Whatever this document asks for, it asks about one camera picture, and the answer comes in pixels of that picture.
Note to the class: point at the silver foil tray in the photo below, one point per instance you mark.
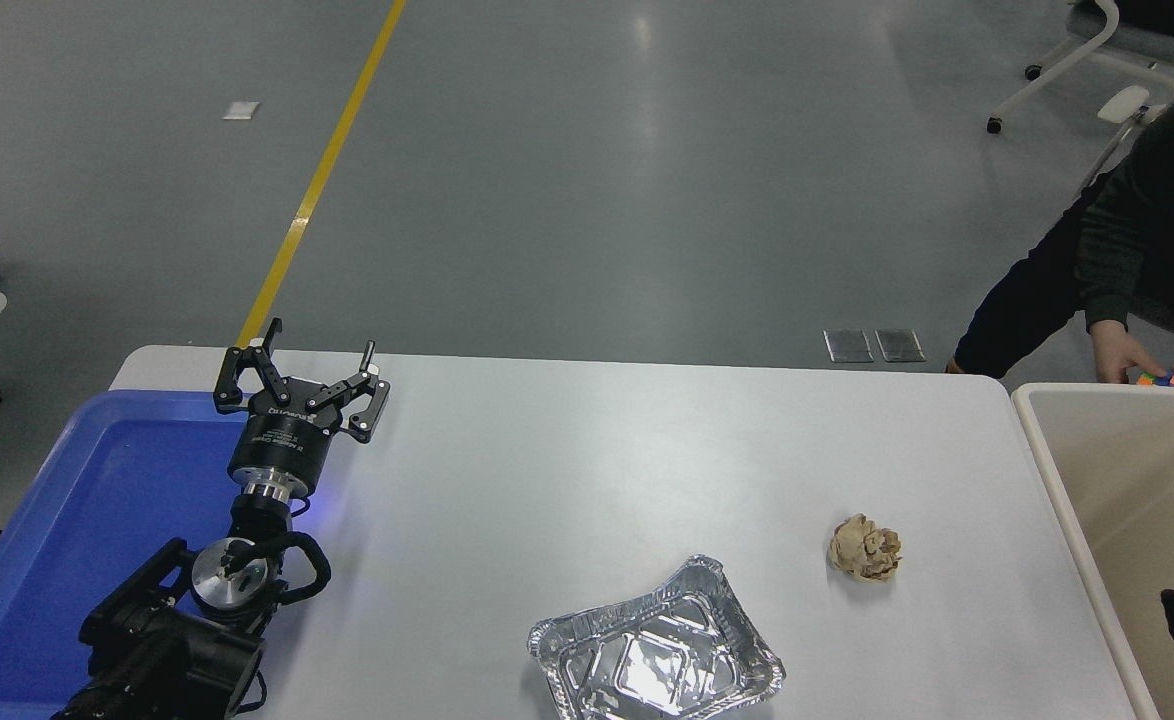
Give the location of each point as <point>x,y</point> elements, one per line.
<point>647,650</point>

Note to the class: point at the person's right forearm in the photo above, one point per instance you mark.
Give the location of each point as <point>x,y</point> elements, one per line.
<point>1112,270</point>

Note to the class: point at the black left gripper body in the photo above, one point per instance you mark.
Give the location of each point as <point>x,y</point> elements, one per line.
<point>282,445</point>

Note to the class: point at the white office chair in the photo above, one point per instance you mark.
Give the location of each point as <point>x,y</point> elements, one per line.
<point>1167,15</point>

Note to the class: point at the person's right hand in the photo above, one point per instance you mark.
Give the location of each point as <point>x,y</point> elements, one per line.
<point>1115,350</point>

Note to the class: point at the large pale bin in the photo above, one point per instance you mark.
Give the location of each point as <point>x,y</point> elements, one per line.
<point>1117,470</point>

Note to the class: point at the crumpled tan paper ball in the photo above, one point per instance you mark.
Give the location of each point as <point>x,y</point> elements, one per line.
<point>865,547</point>

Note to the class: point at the person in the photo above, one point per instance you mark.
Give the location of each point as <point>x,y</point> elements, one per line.
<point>1147,220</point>

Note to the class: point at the colourful puzzle cube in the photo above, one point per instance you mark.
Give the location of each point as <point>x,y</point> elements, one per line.
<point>1162,379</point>

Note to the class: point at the metal floor plate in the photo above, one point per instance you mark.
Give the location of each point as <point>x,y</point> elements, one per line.
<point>900,345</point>
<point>849,346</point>

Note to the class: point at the blue plastic tray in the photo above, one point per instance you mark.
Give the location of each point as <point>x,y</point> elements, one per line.
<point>97,520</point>

